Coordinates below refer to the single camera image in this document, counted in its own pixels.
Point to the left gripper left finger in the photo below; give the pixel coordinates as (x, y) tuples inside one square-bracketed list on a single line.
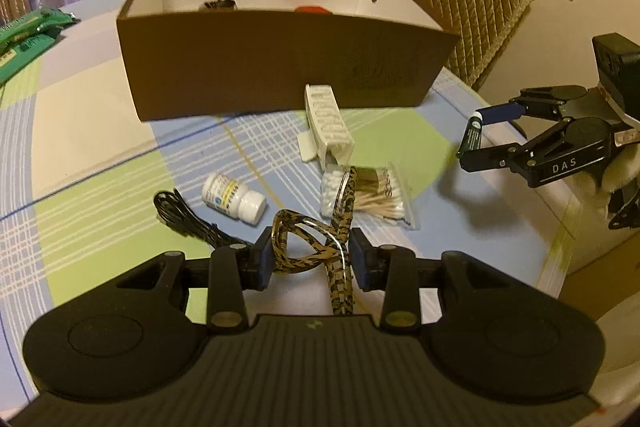
[(233, 269)]

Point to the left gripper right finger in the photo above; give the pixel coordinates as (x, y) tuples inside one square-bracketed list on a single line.
[(392, 269)]

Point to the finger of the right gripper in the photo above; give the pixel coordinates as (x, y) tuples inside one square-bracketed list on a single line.
[(570, 146), (545, 103)]

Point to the white pill bottle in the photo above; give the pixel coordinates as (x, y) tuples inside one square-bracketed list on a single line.
[(234, 199)]

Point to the cotton swab bag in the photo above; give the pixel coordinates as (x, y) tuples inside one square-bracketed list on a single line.
[(380, 192)]

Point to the dark green lip balm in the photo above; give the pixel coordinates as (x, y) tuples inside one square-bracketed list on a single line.
[(472, 136)]

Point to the white paperclip box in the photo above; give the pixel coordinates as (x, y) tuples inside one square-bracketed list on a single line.
[(327, 139)]

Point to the red snack packet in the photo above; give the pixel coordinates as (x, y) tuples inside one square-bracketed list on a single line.
[(312, 9)]

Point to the dark scrunchie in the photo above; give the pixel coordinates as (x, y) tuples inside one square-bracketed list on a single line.
[(218, 6)]

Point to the checked tablecloth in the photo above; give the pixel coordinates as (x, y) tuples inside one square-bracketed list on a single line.
[(79, 171)]

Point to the brown cardboard box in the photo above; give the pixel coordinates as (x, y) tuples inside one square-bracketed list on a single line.
[(181, 62)]

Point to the lower green wet wipes pack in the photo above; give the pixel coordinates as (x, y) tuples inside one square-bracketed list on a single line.
[(21, 54)]

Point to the green wet wipes pack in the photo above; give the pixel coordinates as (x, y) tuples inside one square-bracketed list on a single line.
[(21, 54), (34, 23)]

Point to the upper green wet wipes pack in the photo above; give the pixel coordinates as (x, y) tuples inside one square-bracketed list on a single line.
[(34, 23)]

